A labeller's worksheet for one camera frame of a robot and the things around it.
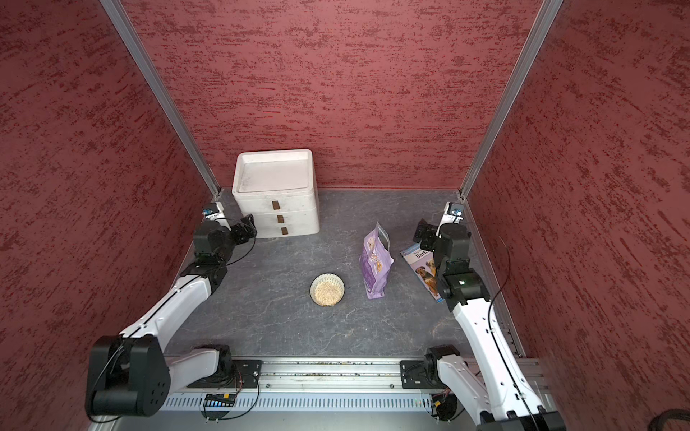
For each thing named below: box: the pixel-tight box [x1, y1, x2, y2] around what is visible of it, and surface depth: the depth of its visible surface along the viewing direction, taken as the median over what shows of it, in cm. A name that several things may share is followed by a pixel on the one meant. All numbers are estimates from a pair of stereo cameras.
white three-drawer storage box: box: [231, 149, 321, 239], surface depth 94 cm
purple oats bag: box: [360, 221, 395, 300], surface depth 83 cm
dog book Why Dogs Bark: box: [400, 243, 445, 304], surface depth 97 cm
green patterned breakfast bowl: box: [309, 272, 346, 308], surface depth 87 cm
